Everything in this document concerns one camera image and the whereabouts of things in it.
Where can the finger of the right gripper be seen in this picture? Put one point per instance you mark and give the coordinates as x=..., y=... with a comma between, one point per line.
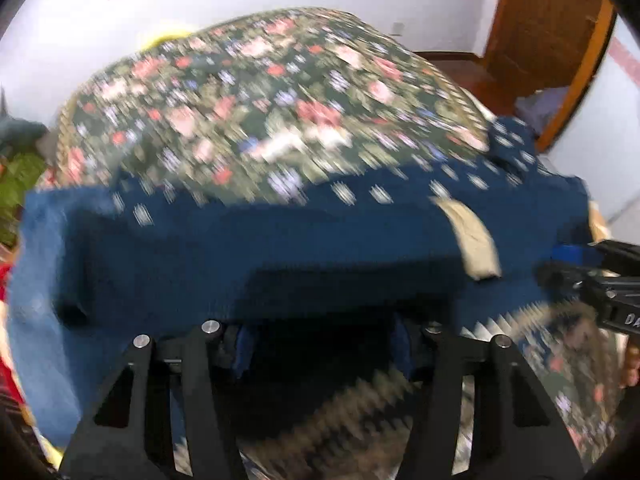
x=577, y=255

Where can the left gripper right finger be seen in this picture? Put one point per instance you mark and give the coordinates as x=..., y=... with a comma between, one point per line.
x=517, y=431

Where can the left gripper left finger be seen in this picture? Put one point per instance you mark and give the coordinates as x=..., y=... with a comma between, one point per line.
x=127, y=433

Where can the navy patterned hooded garment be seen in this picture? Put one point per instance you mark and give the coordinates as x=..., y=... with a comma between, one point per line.
x=313, y=290

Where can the person's right hand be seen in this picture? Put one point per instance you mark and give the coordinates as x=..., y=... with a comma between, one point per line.
x=629, y=376

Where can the wooden wardrobe with glass door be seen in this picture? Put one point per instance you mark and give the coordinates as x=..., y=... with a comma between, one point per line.
x=543, y=44

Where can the green patterned storage box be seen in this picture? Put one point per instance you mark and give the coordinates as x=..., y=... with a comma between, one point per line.
x=18, y=176

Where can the grey pillow on pile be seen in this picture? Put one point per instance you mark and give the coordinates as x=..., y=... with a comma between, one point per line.
x=19, y=135

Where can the floral green bedspread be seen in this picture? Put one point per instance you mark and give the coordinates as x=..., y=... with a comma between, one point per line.
x=223, y=112

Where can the yellow round object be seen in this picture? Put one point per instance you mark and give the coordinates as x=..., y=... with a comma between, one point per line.
x=162, y=39

